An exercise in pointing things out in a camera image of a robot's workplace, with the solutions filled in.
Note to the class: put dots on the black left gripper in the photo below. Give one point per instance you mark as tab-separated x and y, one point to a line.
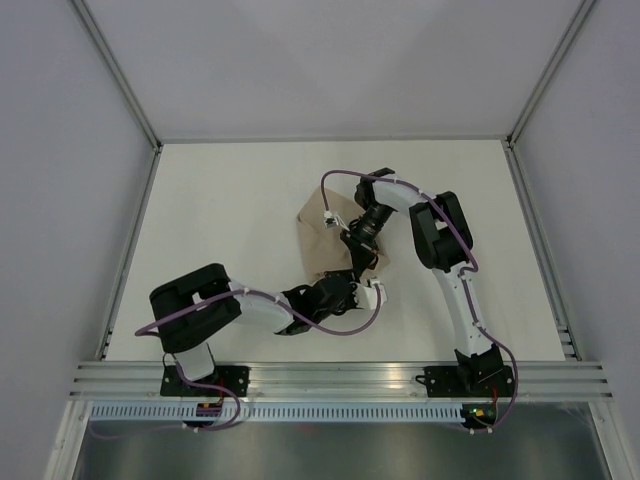
351	303

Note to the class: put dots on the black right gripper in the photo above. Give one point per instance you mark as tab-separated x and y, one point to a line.
362	251

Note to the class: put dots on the beige cloth napkin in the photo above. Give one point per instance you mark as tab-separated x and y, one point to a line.
322	250

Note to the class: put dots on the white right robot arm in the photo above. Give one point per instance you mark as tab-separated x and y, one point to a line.
443	244

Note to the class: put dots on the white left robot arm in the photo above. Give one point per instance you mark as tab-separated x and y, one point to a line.
192	308

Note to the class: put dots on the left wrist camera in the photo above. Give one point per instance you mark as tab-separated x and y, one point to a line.
369	295

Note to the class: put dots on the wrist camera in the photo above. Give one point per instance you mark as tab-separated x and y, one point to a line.
369	295
332	220

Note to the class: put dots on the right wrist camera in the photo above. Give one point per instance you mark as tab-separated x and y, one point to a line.
332	220

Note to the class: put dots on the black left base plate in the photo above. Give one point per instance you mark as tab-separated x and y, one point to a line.
232	378

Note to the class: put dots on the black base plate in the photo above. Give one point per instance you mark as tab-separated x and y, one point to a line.
232	378
450	382

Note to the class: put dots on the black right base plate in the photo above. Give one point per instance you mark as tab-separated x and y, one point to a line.
450	382

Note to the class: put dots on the aluminium mounting rail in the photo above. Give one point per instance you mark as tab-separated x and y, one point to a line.
555	381

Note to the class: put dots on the white slotted cable duct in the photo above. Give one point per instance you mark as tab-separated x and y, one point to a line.
283	411

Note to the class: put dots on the right aluminium frame post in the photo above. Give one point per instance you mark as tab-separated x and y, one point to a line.
563	47

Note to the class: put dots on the aluminium frame post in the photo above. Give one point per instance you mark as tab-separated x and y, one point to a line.
101	45
563	47

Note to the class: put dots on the left aluminium frame post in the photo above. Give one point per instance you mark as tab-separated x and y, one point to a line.
101	45

